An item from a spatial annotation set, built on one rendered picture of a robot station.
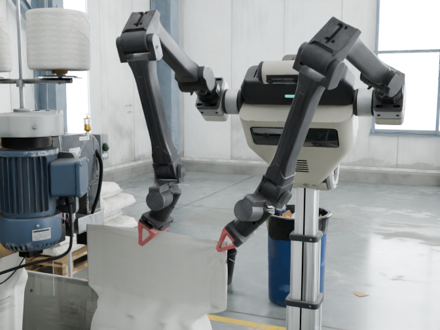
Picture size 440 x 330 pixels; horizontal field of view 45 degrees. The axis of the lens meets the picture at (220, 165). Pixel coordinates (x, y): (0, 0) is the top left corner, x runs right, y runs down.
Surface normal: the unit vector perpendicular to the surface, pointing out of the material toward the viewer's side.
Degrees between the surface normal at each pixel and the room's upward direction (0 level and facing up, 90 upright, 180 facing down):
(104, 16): 90
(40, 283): 90
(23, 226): 92
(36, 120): 91
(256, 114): 40
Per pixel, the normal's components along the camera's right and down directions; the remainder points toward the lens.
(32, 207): 0.40, 0.12
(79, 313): -0.38, 0.11
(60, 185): 0.04, 0.13
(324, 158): -0.29, 0.72
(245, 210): -0.54, -0.09
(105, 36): 0.93, 0.05
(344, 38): -0.30, -0.43
